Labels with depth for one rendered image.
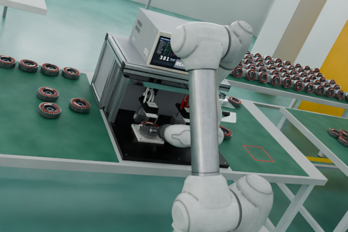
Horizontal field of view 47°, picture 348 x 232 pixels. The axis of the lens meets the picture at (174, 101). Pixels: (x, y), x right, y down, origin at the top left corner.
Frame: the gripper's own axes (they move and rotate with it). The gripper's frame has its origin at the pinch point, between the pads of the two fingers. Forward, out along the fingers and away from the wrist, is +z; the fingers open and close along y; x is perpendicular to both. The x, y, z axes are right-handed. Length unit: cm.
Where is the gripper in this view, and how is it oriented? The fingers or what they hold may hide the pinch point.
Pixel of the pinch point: (150, 128)
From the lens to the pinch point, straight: 218.9
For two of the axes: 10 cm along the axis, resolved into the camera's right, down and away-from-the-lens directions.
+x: 1.5, -9.9, 0.3
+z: -4.7, -0.4, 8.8
